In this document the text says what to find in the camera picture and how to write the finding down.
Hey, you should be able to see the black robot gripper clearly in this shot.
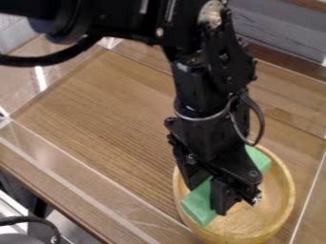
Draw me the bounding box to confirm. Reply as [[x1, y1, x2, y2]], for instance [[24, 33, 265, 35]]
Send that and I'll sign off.
[[164, 117, 263, 215]]

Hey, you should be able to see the green rectangular block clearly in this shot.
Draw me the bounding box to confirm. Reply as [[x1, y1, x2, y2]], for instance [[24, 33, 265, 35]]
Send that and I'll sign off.
[[179, 147, 271, 228]]

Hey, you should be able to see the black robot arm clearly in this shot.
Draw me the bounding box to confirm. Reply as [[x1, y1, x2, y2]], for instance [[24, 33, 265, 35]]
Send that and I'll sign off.
[[0, 0, 261, 215]]

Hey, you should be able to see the brown wooden bowl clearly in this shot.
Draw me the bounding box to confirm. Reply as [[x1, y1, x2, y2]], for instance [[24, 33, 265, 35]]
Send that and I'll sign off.
[[172, 145, 295, 244]]

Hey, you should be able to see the clear acrylic tray enclosure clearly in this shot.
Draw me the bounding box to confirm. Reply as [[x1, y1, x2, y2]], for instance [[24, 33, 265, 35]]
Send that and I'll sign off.
[[0, 9, 326, 244]]

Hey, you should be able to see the black metal mount with screw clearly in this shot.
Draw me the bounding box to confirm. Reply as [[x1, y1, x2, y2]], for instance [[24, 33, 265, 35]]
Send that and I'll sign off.
[[26, 222, 54, 244]]

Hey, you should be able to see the black cable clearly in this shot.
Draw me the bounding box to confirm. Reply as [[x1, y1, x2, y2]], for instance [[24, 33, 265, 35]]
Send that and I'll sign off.
[[0, 215, 62, 244]]

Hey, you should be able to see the clear acrylic corner bracket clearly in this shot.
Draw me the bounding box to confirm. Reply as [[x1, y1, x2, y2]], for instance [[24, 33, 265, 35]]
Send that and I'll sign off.
[[97, 37, 122, 50]]

